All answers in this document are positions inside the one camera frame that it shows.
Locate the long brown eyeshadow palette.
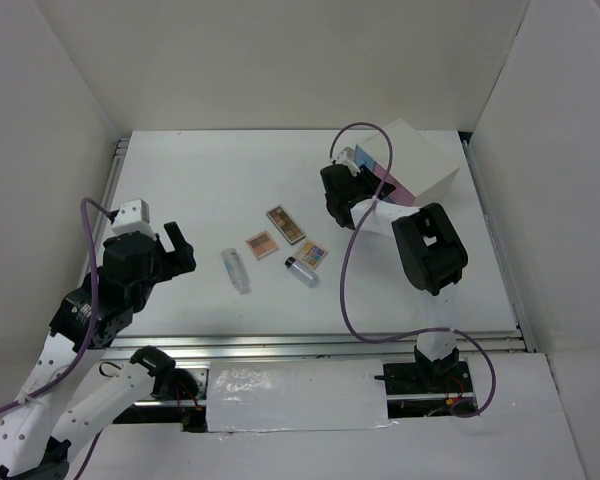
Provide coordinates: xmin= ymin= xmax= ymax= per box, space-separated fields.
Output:
xmin=266 ymin=205 xmax=306 ymax=245

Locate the clear plastic bottle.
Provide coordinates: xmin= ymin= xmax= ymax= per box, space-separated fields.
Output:
xmin=221 ymin=248 xmax=250 ymax=295

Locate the white drawer cabinet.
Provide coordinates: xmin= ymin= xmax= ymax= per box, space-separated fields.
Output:
xmin=358 ymin=120 xmax=460 ymax=207

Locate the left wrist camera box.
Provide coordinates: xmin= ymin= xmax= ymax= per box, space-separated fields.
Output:
xmin=111 ymin=199 xmax=155 ymax=239

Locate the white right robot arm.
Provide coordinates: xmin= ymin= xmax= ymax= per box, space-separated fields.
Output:
xmin=320 ymin=164 xmax=468 ymax=392

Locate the light blue drawer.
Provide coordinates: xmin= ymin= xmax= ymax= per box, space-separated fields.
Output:
xmin=354 ymin=144 xmax=377 ymax=172

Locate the pink four-pan eyeshadow palette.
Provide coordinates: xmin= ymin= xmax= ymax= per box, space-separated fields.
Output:
xmin=245 ymin=230 xmax=279 ymax=260

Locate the small bottle black cap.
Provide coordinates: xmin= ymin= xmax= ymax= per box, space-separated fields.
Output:
xmin=284 ymin=257 xmax=319 ymax=288

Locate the aluminium frame rail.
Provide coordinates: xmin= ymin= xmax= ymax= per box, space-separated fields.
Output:
xmin=54 ymin=134 xmax=536 ymax=366

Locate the white front cover board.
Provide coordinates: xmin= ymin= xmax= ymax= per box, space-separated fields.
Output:
xmin=206 ymin=359 xmax=390 ymax=433

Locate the pink drawer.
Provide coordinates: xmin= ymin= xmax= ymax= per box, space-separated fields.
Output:
xmin=373 ymin=163 xmax=415 ymax=207

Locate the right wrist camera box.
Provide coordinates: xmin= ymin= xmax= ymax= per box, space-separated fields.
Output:
xmin=331 ymin=147 xmax=360 ymax=177

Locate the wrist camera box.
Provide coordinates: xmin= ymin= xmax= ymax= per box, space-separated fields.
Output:
xmin=331 ymin=147 xmax=360 ymax=177
xmin=111 ymin=199 xmax=155 ymax=239

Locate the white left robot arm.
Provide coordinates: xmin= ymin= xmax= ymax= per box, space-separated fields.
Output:
xmin=0 ymin=222 xmax=197 ymax=479

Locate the colourful glitter eyeshadow palette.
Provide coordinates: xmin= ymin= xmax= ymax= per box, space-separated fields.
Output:
xmin=294 ymin=240 xmax=328 ymax=270

